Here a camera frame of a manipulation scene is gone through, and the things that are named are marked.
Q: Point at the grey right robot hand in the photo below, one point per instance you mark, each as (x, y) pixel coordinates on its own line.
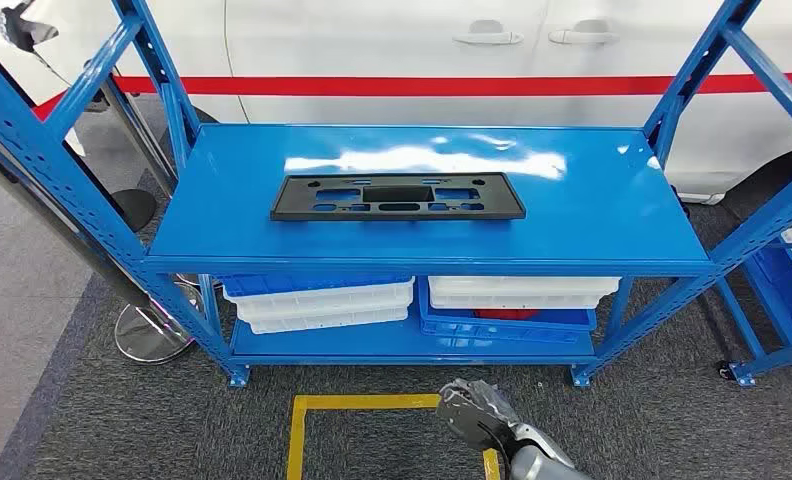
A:
(475, 414)

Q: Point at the black plastic plate frame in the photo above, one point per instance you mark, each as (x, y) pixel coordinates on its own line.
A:
(290, 205)

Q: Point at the red part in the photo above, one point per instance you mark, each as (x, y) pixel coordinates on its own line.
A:
(505, 314)

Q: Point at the blue metal shelf rack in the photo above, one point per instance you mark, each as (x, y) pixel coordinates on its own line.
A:
(402, 245)

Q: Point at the blue wheeled shelf rack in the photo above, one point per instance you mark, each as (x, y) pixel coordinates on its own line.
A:
(777, 291)

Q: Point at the yellow floor tape square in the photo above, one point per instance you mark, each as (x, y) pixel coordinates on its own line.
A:
(363, 401)

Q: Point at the red barrier belt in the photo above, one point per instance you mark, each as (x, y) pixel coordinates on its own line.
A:
(369, 86)

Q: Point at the white car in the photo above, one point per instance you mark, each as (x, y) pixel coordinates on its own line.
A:
(369, 40)

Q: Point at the black pole stand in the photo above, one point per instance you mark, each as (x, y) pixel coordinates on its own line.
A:
(134, 208)

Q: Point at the chrome stanchion post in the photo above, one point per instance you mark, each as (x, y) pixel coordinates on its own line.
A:
(136, 132)
(151, 331)

